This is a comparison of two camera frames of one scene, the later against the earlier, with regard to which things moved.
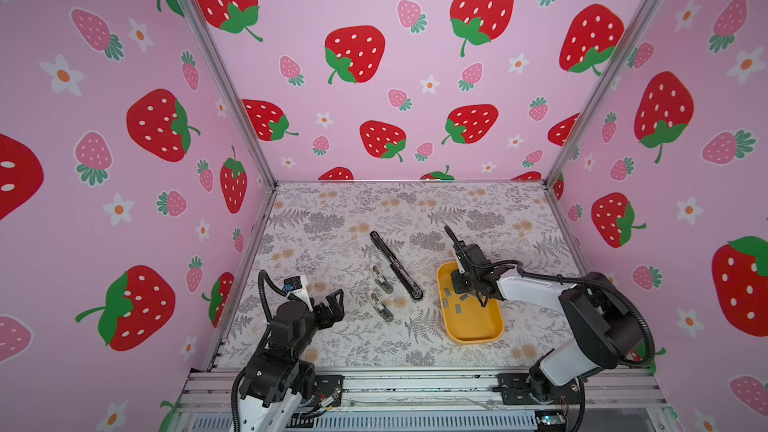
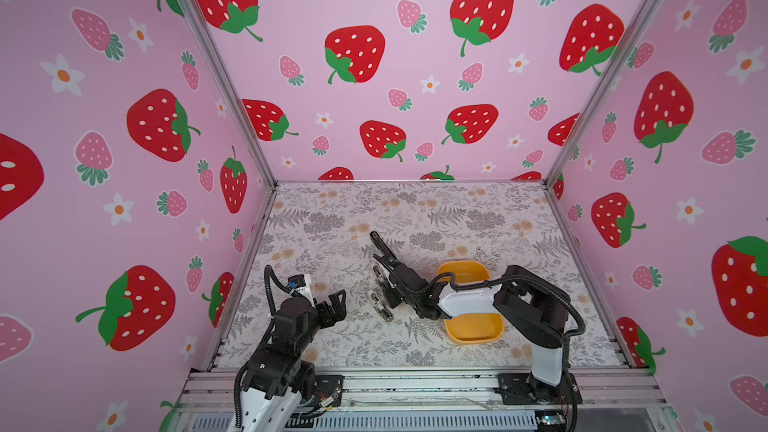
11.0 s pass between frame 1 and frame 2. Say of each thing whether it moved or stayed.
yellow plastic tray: stayed
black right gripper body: moved
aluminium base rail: stayed
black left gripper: stayed
